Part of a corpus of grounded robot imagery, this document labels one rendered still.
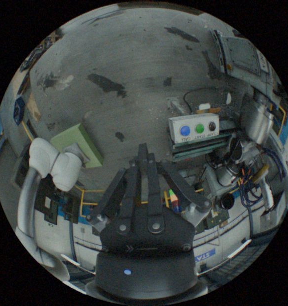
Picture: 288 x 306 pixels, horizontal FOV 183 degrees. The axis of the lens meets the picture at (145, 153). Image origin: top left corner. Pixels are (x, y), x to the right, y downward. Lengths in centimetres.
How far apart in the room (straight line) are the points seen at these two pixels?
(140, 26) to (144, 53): 19
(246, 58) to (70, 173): 103
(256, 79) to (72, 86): 84
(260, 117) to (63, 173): 100
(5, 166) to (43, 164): 569
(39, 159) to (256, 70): 103
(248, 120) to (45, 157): 102
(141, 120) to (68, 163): 47
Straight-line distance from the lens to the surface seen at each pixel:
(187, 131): 30
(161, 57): 50
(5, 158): 625
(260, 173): 70
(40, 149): 62
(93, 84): 52
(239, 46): 59
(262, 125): 57
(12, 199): 626
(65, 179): 59
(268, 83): 50
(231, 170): 82
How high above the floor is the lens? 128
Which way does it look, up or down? 42 degrees down
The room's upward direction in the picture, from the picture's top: 173 degrees clockwise
